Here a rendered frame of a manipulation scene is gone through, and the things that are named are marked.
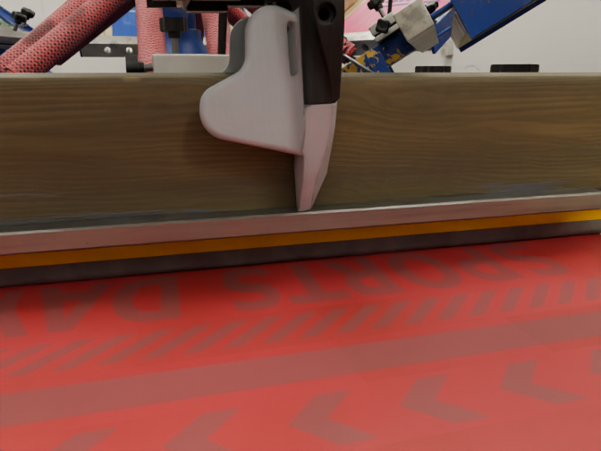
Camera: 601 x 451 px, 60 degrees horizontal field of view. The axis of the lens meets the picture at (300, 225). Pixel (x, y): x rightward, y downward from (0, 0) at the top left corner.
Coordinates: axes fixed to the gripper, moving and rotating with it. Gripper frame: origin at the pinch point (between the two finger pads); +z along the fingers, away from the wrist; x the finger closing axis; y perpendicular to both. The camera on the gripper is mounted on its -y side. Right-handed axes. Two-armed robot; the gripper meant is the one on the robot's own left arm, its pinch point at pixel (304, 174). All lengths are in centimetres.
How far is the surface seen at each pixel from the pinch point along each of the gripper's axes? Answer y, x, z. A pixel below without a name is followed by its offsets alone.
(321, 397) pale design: 3.1, 12.5, 4.7
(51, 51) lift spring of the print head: 25, -85, -10
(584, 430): -3.8, 16.0, 4.9
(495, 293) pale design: -7.2, 6.9, 5.0
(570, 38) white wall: -200, -210, -16
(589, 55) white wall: -200, -195, -7
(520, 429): -2.1, 15.5, 4.8
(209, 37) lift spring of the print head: -4, -77, -11
